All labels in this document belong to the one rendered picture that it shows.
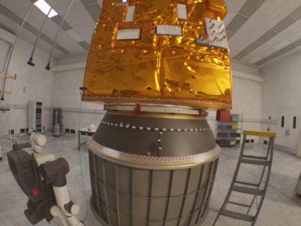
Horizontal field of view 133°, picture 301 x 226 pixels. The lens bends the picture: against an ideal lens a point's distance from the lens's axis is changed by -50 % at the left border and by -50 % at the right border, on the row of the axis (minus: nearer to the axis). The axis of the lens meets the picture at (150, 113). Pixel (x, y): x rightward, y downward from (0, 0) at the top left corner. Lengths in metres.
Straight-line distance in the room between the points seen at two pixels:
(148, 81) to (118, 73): 0.37
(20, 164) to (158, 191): 1.19
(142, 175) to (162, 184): 0.23
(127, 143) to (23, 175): 1.00
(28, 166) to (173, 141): 1.23
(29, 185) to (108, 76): 1.35
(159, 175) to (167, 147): 0.29
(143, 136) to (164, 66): 0.82
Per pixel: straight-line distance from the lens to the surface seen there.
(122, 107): 1.52
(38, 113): 8.32
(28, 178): 0.82
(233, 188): 1.53
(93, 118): 7.83
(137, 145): 1.30
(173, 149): 1.31
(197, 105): 1.54
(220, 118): 1.69
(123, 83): 1.51
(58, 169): 0.71
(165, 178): 1.33
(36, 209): 0.99
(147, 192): 1.41
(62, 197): 0.80
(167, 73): 1.50
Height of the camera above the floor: 1.64
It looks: level
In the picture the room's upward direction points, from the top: 3 degrees clockwise
